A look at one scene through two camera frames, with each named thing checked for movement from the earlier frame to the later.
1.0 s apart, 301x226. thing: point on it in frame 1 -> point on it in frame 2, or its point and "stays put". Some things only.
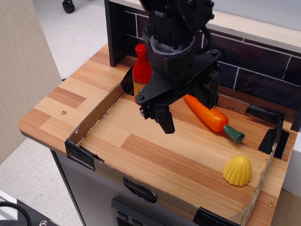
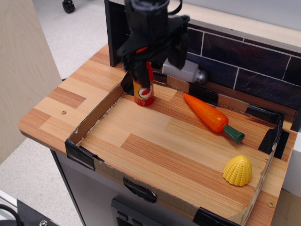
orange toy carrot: [214, 119] stays put
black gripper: [173, 68] -> [151, 28]
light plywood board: [28, 68] stays put
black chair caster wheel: [68, 6] stays put
